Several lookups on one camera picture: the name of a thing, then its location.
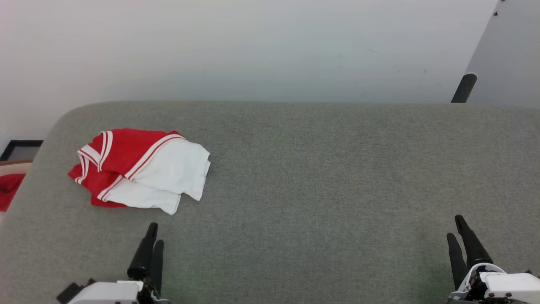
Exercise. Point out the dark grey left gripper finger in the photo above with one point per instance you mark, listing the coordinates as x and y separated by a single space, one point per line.
157 266
142 259

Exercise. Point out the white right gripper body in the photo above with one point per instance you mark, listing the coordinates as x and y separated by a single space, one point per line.
510 287

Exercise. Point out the light grey flat panel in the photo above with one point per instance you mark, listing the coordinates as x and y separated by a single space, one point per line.
510 59

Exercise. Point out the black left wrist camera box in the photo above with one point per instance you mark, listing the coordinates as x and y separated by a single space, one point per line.
69 292

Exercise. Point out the beige board with brown edge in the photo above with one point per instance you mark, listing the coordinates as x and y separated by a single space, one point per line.
12 168

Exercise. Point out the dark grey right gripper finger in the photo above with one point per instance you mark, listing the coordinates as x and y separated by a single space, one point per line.
457 264
473 249

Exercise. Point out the black round pole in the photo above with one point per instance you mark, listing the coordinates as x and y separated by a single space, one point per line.
464 88

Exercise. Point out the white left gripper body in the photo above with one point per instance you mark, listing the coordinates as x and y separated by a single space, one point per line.
109 293

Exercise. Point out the black rectangular frame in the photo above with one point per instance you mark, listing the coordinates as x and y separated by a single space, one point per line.
8 150

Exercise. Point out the red cloth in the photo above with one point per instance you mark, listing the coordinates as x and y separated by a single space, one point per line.
8 190

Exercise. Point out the red and white sports garment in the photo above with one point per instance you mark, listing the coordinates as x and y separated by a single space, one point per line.
135 169

